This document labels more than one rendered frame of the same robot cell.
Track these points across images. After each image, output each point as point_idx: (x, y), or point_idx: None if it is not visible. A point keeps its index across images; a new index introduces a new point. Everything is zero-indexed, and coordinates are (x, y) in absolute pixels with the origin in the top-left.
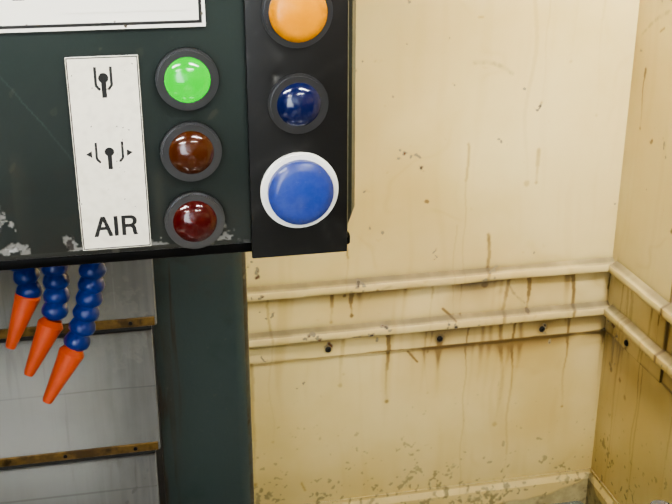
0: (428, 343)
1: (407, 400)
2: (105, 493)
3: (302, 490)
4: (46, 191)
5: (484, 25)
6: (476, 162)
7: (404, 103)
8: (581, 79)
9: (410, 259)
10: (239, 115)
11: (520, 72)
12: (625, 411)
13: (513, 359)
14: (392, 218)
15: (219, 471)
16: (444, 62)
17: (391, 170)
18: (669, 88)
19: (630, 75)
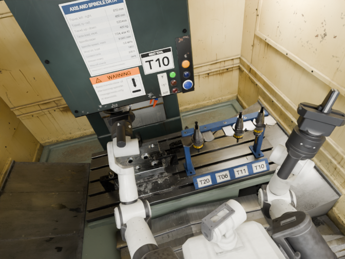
0: (206, 75)
1: (203, 86)
2: (155, 110)
3: (186, 103)
4: (156, 90)
5: (213, 11)
6: (213, 39)
7: (198, 30)
8: (233, 19)
9: (202, 60)
10: (179, 77)
11: (221, 19)
12: (243, 83)
13: (222, 75)
14: (197, 53)
15: (173, 105)
16: (205, 20)
17: (196, 43)
18: (250, 20)
19: (243, 16)
